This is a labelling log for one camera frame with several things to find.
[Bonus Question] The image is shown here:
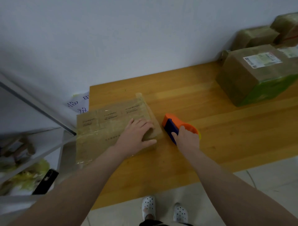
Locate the person's right hand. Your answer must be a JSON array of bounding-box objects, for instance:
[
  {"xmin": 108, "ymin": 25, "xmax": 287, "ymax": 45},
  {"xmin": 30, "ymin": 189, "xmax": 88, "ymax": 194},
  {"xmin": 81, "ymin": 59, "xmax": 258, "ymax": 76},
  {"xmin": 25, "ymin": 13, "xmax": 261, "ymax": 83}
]
[{"xmin": 171, "ymin": 126, "xmax": 201, "ymax": 158}]

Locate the yellow plastic bag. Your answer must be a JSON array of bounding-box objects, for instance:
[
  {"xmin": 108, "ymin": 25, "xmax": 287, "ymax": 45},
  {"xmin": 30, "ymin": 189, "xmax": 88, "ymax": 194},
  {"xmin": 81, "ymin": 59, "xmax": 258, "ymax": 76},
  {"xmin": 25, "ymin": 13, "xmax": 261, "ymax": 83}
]
[{"xmin": 0, "ymin": 158, "xmax": 51, "ymax": 192}]

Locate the cube red-printed cardboard box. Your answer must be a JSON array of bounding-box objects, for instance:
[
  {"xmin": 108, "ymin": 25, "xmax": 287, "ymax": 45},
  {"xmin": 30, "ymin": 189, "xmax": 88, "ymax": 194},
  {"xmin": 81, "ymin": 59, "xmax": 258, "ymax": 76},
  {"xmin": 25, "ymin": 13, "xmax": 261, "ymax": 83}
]
[{"xmin": 276, "ymin": 38, "xmax": 298, "ymax": 61}]

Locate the grey metal shelf rack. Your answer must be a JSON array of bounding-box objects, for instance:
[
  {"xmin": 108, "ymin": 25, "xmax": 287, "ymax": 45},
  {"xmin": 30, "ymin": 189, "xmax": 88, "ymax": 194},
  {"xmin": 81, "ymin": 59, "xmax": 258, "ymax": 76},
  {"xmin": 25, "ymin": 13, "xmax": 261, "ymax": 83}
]
[{"xmin": 0, "ymin": 72, "xmax": 77, "ymax": 206}]

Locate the black mobile phone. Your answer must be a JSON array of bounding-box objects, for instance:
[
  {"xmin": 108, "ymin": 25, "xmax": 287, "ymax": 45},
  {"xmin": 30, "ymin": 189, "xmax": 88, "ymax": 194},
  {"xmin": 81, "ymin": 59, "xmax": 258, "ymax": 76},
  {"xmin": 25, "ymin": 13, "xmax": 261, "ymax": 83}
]
[{"xmin": 32, "ymin": 169, "xmax": 60, "ymax": 195}]

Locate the small open-flap cardboard box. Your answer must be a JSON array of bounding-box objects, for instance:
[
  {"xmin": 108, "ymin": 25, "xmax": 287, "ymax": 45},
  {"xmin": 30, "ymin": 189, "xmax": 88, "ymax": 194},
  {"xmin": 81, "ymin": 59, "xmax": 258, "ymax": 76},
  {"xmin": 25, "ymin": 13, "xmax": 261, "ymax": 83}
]
[{"xmin": 232, "ymin": 25, "xmax": 280, "ymax": 51}]

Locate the squat red-printed cardboard box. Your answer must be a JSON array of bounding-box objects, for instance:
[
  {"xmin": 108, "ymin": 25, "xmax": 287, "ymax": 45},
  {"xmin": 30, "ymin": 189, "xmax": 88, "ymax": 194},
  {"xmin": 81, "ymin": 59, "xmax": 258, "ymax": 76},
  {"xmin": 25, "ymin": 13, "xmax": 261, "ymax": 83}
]
[{"xmin": 271, "ymin": 12, "xmax": 298, "ymax": 43}]

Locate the blue orange tape dispenser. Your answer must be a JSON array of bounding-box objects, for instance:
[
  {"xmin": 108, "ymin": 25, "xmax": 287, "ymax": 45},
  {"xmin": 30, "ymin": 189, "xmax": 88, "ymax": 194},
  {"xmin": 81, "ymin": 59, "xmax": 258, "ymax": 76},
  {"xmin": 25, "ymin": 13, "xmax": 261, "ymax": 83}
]
[{"xmin": 161, "ymin": 113, "xmax": 202, "ymax": 145}]

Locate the person's left hand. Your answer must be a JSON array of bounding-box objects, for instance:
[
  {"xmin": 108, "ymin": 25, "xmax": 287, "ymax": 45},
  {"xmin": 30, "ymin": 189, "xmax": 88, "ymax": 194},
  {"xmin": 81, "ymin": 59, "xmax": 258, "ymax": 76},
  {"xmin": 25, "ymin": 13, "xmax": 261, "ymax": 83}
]
[{"xmin": 114, "ymin": 118, "xmax": 158, "ymax": 158}]

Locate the white paper wall sign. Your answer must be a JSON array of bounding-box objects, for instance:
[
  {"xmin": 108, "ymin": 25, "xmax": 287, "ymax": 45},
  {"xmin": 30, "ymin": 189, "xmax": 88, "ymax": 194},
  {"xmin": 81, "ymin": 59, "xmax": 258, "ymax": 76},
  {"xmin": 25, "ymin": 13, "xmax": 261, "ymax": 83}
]
[{"xmin": 66, "ymin": 92, "xmax": 90, "ymax": 115}]

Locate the wooden table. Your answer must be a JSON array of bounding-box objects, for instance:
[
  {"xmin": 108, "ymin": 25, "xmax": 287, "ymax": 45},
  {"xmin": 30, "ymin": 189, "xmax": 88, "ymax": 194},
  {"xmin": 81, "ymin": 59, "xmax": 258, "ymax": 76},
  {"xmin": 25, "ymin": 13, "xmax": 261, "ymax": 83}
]
[{"xmin": 88, "ymin": 61, "xmax": 298, "ymax": 210}]

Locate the box barcode label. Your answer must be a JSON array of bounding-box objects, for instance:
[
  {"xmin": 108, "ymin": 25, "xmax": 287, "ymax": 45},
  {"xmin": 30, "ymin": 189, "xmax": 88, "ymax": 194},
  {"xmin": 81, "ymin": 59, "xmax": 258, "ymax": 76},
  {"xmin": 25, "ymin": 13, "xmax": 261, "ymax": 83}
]
[{"xmin": 219, "ymin": 49, "xmax": 232, "ymax": 66}]

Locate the person's right forearm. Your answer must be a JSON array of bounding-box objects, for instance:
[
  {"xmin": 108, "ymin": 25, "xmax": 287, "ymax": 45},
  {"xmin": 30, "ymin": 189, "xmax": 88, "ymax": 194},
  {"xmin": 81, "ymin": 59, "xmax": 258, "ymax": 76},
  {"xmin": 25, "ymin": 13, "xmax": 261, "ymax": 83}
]
[{"xmin": 184, "ymin": 149, "xmax": 298, "ymax": 226}]

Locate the large green-printed cardboard box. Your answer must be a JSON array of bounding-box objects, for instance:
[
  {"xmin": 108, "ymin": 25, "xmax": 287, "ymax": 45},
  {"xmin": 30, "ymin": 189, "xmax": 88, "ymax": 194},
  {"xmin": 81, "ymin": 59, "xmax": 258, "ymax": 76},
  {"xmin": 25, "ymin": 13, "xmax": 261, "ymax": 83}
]
[{"xmin": 215, "ymin": 44, "xmax": 298, "ymax": 107}]

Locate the person's striped clothing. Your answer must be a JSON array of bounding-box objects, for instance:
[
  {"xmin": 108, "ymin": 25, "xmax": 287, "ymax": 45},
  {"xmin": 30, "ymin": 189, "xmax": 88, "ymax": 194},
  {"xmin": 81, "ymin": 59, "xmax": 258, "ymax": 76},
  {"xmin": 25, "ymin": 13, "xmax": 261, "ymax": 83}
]
[{"xmin": 139, "ymin": 219, "xmax": 194, "ymax": 226}]

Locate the stack of cardboard boxes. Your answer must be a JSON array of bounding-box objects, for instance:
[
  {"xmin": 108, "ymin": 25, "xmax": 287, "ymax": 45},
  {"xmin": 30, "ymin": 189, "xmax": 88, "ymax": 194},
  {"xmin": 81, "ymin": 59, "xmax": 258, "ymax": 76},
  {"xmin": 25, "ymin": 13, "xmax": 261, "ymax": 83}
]
[{"xmin": 76, "ymin": 92, "xmax": 164, "ymax": 166}]

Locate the white perforated clog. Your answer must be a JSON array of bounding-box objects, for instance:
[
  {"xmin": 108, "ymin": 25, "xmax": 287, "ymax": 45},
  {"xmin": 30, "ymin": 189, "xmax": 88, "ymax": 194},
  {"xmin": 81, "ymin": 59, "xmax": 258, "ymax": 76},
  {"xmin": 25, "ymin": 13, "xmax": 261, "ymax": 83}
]
[
  {"xmin": 173, "ymin": 202, "xmax": 190, "ymax": 224},
  {"xmin": 141, "ymin": 195, "xmax": 157, "ymax": 221}
]

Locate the person's left forearm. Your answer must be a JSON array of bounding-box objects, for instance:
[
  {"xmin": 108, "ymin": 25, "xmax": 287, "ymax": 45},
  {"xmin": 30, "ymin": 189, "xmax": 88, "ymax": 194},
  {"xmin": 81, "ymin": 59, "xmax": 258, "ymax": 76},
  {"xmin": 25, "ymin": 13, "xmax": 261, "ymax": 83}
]
[{"xmin": 9, "ymin": 147, "xmax": 126, "ymax": 226}]

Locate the small open carton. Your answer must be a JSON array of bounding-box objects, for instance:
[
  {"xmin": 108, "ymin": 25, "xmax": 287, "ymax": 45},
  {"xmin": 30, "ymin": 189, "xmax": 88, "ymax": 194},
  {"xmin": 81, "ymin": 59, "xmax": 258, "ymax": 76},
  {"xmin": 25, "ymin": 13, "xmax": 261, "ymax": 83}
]
[{"xmin": 2, "ymin": 136, "xmax": 36, "ymax": 161}]

